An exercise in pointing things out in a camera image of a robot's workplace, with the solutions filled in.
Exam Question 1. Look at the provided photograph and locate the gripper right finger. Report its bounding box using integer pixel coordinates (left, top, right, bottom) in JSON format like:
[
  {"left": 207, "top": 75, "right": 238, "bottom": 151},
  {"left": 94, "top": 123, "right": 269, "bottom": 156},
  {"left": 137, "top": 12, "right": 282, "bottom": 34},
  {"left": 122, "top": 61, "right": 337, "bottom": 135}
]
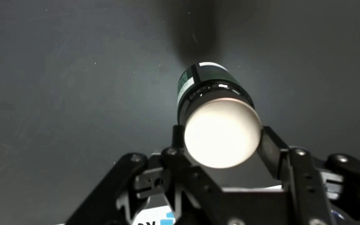
[{"left": 256, "top": 126, "right": 360, "bottom": 225}]

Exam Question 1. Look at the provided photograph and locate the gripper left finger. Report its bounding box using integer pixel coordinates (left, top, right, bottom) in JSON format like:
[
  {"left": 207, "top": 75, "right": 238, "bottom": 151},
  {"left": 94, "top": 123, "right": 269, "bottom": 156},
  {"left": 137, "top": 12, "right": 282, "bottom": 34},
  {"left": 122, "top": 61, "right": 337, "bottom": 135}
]
[{"left": 65, "top": 125, "right": 230, "bottom": 225}]

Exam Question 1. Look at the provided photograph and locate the dark bottle with white cap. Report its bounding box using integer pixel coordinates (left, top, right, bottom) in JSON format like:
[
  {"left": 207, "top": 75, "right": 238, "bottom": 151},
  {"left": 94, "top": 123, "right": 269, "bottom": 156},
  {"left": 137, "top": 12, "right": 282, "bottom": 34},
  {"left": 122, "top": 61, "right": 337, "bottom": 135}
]
[{"left": 176, "top": 62, "right": 262, "bottom": 169}]

